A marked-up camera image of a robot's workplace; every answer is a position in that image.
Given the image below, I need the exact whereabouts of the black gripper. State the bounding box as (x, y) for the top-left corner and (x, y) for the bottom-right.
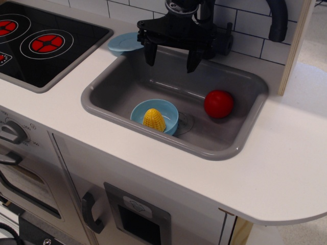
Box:
(137, 13), (215, 73)

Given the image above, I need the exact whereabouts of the yellow toy corn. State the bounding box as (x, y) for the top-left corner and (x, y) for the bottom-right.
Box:
(143, 108), (166, 132)

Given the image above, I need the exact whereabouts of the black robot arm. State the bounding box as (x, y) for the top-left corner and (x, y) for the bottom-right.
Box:
(137, 1), (215, 73)

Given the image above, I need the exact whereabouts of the light blue bowl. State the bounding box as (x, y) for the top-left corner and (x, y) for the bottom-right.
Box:
(130, 99), (179, 135)

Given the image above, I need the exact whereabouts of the grey sink basin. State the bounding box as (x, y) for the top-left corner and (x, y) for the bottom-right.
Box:
(81, 47), (268, 161)

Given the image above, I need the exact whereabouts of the light blue plate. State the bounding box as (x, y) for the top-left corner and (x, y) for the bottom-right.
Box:
(107, 32), (144, 57)

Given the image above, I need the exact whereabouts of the dark grey faucet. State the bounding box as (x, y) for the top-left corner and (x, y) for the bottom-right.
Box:
(194, 0), (289, 60)

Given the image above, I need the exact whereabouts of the red toy tomato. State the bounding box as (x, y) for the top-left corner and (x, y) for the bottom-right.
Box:
(204, 90), (234, 118)

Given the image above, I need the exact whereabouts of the black toy stovetop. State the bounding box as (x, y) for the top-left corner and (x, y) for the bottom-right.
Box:
(1, 1), (113, 93)

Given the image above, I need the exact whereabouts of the grey ice dispenser panel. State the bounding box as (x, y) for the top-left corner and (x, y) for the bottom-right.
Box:
(104, 182), (172, 245)

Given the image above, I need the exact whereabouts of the grey oven knob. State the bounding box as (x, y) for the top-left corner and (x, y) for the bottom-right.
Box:
(1, 121), (28, 144)

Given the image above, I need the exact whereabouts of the wooden side post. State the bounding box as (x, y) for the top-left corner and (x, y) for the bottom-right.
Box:
(277, 0), (315, 96)

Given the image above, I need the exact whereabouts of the grey cabinet door handle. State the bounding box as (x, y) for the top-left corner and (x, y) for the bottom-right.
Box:
(81, 192), (104, 234)

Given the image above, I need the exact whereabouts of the grey oven door handle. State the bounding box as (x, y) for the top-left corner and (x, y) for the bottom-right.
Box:
(0, 152), (22, 165)

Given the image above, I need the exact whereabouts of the black cable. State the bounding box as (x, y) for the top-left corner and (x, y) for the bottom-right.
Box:
(0, 222), (24, 245)

